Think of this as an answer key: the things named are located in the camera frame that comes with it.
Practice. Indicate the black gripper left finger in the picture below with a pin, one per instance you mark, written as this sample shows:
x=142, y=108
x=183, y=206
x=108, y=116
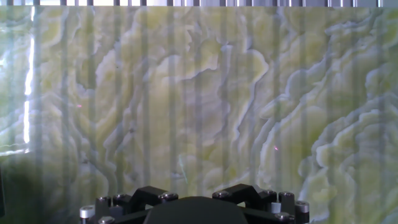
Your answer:
x=146, y=194

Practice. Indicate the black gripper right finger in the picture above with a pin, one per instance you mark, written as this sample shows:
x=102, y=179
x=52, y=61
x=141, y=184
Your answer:
x=245, y=193

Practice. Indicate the green marble pattern table mat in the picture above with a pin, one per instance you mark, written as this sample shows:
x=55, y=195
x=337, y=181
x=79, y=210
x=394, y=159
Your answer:
x=199, y=99

